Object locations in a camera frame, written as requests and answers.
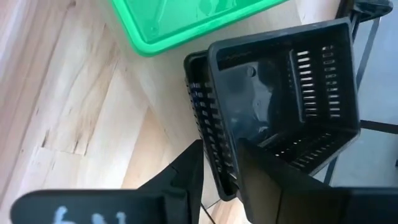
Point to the green plastic slotted basket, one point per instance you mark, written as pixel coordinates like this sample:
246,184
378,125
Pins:
186,15

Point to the black plastic slotted basket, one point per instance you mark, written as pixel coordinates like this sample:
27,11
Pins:
248,93
225,189

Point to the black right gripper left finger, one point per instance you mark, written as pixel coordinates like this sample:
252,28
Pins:
124,208

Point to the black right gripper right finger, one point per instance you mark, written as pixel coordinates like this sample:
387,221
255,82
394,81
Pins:
295,205

